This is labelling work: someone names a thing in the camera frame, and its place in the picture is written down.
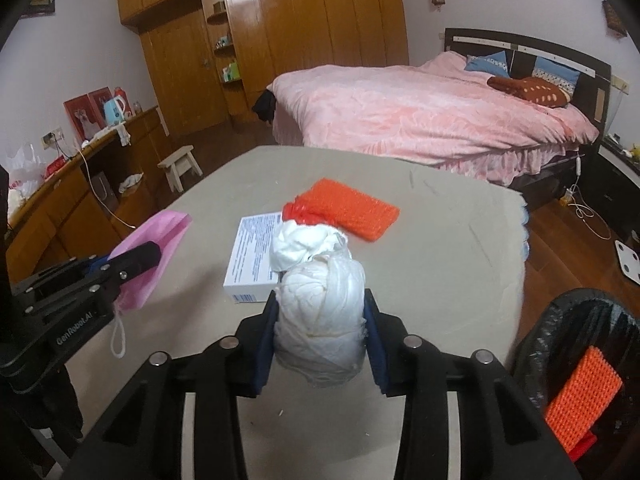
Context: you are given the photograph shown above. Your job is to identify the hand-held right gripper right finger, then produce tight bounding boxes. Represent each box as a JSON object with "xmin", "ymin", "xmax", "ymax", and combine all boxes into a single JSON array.
[{"xmin": 364, "ymin": 287, "xmax": 583, "ymax": 480}]

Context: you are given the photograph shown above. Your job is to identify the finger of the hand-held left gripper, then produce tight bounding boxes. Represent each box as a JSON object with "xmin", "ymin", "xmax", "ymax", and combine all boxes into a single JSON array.
[
  {"xmin": 10, "ymin": 255, "xmax": 108, "ymax": 301},
  {"xmin": 25, "ymin": 241, "xmax": 163, "ymax": 321}
]

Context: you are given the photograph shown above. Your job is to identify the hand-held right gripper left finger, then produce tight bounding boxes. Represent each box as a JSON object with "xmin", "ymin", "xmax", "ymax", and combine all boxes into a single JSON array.
[{"xmin": 62, "ymin": 290, "xmax": 281, "ymax": 480}]

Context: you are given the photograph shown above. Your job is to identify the pink face mask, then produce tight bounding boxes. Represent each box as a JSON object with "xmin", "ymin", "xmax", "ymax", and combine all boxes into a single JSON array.
[{"xmin": 109, "ymin": 210, "xmax": 193, "ymax": 361}]

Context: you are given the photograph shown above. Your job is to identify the white balled plastic bag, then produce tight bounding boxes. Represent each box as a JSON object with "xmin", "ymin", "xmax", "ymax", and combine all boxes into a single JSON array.
[{"xmin": 272, "ymin": 254, "xmax": 369, "ymax": 390}]

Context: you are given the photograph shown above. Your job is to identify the white printed carton box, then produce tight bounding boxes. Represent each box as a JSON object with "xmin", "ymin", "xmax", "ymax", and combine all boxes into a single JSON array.
[{"xmin": 223, "ymin": 211, "xmax": 286, "ymax": 305}]

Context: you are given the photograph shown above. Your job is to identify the small red plastic bag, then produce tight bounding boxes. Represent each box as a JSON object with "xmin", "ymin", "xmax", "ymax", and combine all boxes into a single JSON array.
[{"xmin": 282, "ymin": 199, "xmax": 329, "ymax": 226}]

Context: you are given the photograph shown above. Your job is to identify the orange foam net sleeve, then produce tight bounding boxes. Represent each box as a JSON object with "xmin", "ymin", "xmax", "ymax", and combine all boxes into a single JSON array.
[
  {"xmin": 295, "ymin": 177, "xmax": 401, "ymax": 245},
  {"xmin": 544, "ymin": 346, "xmax": 624, "ymax": 454}
]

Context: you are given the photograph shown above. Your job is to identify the trash bin with black liner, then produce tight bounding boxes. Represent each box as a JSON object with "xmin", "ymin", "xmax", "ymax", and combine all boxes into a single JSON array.
[{"xmin": 510, "ymin": 287, "xmax": 640, "ymax": 480}]

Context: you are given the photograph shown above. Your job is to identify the wooden dresser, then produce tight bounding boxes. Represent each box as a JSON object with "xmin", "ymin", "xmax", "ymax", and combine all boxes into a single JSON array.
[{"xmin": 5, "ymin": 105, "xmax": 169, "ymax": 287}]

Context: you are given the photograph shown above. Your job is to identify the dark cloth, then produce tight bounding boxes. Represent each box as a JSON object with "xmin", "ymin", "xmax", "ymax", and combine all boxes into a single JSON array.
[{"xmin": 0, "ymin": 362, "xmax": 85, "ymax": 461}]

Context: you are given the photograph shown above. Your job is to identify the white crumpled rag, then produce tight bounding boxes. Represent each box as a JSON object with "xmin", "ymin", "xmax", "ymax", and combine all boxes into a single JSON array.
[{"xmin": 118, "ymin": 172, "xmax": 146, "ymax": 196}]

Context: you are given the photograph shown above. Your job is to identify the paper bag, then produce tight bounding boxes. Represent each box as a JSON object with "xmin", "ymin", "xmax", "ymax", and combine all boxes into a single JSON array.
[{"xmin": 90, "ymin": 170, "xmax": 119, "ymax": 206}]

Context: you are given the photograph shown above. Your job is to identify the small wooden stool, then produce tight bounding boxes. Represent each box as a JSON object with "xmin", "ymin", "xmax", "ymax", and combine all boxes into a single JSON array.
[{"xmin": 157, "ymin": 144, "xmax": 202, "ymax": 194}]

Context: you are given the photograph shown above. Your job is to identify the white plastic bags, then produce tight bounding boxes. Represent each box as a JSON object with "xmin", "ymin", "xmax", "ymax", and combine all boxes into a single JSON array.
[{"xmin": 0, "ymin": 145, "xmax": 46, "ymax": 196}]

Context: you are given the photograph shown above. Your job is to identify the light blue kettle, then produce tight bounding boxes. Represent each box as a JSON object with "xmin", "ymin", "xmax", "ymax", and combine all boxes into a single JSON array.
[{"xmin": 103, "ymin": 97, "xmax": 129, "ymax": 126}]

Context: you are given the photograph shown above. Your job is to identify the black cloth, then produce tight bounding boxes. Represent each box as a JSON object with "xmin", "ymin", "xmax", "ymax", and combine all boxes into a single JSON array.
[{"xmin": 251, "ymin": 89, "xmax": 278, "ymax": 124}]

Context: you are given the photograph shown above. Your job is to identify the pink duvet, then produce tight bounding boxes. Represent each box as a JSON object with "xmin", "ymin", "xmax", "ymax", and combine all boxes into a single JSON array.
[{"xmin": 272, "ymin": 50, "xmax": 600, "ymax": 184}]

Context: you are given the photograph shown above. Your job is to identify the white bathroom scale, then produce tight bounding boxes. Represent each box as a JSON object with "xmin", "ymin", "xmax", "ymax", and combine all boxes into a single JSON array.
[{"xmin": 613, "ymin": 240, "xmax": 640, "ymax": 286}]

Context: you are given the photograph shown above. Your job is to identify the wooden wardrobe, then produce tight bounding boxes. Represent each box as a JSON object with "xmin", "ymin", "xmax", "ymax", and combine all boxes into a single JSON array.
[{"xmin": 116, "ymin": 0, "xmax": 411, "ymax": 137}]

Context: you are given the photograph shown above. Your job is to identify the dark nightstand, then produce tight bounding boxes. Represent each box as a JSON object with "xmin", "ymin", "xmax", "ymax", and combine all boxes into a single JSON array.
[{"xmin": 587, "ymin": 135, "xmax": 640, "ymax": 239}]

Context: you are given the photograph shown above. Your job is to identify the brown dotted pillow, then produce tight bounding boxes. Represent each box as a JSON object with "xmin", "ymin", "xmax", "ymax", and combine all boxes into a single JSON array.
[{"xmin": 487, "ymin": 75, "xmax": 571, "ymax": 109}]

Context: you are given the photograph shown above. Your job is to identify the blue pillow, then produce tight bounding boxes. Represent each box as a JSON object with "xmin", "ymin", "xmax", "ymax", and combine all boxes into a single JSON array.
[
  {"xmin": 531, "ymin": 56, "xmax": 582, "ymax": 94},
  {"xmin": 464, "ymin": 50, "xmax": 511, "ymax": 75}
]

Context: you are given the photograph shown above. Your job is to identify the dark wooden bed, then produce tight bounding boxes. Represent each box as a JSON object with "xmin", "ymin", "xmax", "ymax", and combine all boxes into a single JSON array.
[{"xmin": 251, "ymin": 27, "xmax": 614, "ymax": 214}]

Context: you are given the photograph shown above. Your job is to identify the thin white cable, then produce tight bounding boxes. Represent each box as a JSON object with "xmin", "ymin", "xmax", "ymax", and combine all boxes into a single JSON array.
[{"xmin": 79, "ymin": 147, "xmax": 136, "ymax": 229}]

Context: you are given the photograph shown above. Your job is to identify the red photo frame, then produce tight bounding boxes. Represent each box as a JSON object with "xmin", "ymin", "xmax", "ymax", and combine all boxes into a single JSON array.
[
  {"xmin": 88, "ymin": 87, "xmax": 114, "ymax": 116},
  {"xmin": 63, "ymin": 94, "xmax": 99, "ymax": 141}
]

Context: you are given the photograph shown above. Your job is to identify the white cable with switch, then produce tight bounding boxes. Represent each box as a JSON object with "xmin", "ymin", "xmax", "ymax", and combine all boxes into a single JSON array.
[{"xmin": 569, "ymin": 152, "xmax": 614, "ymax": 241}]

